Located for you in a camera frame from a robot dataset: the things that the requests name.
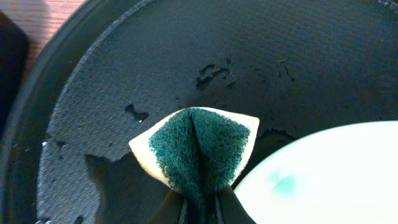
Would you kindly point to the light blue plate top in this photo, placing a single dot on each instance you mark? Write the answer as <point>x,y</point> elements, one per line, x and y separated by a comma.
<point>346,174</point>

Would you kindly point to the black rectangular tray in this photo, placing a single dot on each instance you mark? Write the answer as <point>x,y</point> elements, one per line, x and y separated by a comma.
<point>14,50</point>

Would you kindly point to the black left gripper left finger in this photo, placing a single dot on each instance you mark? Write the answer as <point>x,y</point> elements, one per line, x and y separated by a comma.
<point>173,210</point>

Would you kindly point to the black round tray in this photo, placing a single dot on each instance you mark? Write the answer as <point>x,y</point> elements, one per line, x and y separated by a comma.
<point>116,68</point>

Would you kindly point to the yellow green scrub sponge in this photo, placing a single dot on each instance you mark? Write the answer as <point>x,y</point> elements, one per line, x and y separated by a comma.
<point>197,152</point>

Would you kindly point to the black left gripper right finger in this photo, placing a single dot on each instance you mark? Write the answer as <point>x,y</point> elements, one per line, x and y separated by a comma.
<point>228,209</point>

